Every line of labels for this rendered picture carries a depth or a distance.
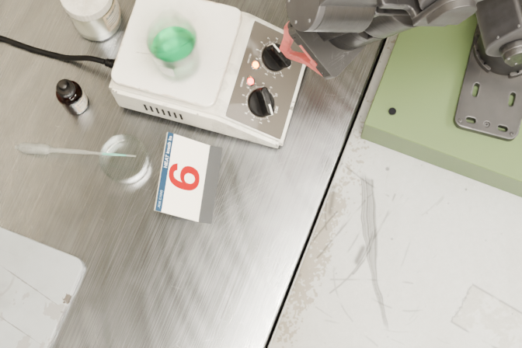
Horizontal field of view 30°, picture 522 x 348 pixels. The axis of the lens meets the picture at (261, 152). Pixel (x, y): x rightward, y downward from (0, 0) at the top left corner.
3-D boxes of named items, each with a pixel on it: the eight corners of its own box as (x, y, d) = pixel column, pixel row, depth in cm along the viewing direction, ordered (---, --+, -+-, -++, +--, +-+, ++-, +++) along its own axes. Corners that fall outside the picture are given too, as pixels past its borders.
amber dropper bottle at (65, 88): (63, 116, 114) (49, 97, 107) (63, 92, 115) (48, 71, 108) (88, 114, 114) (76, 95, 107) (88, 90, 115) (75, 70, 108)
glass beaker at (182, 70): (206, 83, 106) (200, 57, 98) (157, 89, 106) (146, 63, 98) (200, 32, 107) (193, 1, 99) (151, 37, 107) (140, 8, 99)
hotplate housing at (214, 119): (311, 50, 115) (313, 24, 108) (281, 153, 112) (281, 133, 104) (133, 4, 117) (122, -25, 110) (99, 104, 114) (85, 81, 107)
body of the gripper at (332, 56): (283, 32, 94) (323, 14, 87) (345, -30, 98) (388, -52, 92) (324, 82, 96) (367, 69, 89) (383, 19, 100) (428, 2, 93)
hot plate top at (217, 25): (245, 12, 108) (244, 8, 107) (214, 111, 105) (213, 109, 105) (142, -15, 109) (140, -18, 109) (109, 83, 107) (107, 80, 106)
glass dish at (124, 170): (145, 187, 112) (143, 183, 109) (98, 182, 112) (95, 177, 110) (153, 141, 113) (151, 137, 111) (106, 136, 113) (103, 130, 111)
